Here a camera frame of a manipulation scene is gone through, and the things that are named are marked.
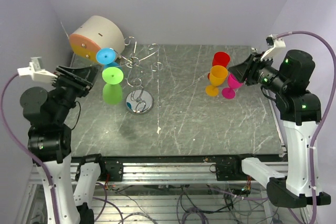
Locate beige round box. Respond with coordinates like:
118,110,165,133
69,15,125,63

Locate chrome wire glass rack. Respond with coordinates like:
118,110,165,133
117,36,160,115

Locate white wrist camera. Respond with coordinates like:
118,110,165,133
260,34,286,61
17,57,57,83

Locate blue plastic wine glass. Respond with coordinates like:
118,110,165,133
96,48,120,69

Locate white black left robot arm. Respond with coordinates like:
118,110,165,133
20,65,110,223

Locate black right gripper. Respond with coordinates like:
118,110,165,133
228,51,289,94

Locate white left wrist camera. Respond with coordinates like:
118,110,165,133
17,57,57,83

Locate aluminium mounting rail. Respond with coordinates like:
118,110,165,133
29,154,288,185

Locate green plastic wine glass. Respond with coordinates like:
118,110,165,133
102,67,124,105

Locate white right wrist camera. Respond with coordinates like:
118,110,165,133
260,34,286,61

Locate red plastic wine glass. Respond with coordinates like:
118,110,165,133
211,51,230,79

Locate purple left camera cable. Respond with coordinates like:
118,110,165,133
0,73,58,224

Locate pink plastic wine glass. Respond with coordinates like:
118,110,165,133
222,73,244,100

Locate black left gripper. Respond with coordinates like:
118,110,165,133
50,62,101,122

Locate orange plastic wine glass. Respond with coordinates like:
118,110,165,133
205,65,228,97

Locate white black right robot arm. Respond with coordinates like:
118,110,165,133
228,49,331,208

